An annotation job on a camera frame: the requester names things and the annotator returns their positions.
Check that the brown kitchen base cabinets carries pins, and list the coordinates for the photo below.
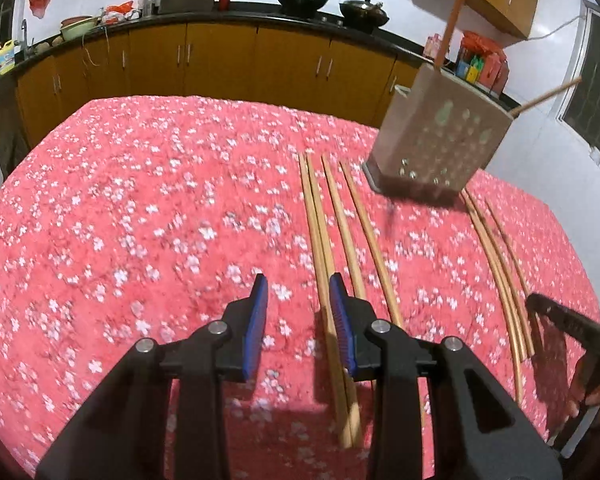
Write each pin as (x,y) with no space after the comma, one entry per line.
(220,65)

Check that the green basin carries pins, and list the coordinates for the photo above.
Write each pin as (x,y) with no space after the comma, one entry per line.
(77,30)

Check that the red and white plastic bag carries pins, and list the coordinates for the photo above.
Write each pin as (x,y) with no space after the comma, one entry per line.
(120,12)

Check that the metal faucet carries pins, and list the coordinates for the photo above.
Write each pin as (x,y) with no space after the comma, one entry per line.
(25,35)

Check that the black kitchen countertop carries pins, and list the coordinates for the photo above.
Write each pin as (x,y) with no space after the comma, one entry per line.
(205,16)

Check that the pink soap bottle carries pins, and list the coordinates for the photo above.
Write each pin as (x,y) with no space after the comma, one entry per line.
(435,47)

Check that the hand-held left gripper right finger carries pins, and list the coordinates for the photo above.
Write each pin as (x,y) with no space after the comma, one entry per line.
(342,330)

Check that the red floral tablecloth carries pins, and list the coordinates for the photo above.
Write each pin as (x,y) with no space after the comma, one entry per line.
(130,210)

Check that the red gift boxes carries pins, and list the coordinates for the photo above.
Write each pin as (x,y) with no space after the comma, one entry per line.
(482,62)

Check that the wooden chopstick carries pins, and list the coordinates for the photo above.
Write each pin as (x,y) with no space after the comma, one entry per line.
(455,10)
(519,385)
(319,220)
(340,220)
(545,95)
(507,247)
(370,240)
(495,255)
(311,230)

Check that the black wok with lid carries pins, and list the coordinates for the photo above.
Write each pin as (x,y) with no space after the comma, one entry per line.
(364,12)

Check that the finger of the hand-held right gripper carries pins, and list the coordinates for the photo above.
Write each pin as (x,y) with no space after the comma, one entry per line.
(560,315)

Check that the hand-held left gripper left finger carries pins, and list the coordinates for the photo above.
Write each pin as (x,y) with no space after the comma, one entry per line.
(257,325)

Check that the yellow detergent jug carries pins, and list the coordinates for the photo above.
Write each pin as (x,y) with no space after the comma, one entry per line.
(7,59)

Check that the beige perforated utensil holder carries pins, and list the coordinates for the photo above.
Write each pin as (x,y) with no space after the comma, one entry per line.
(430,125)

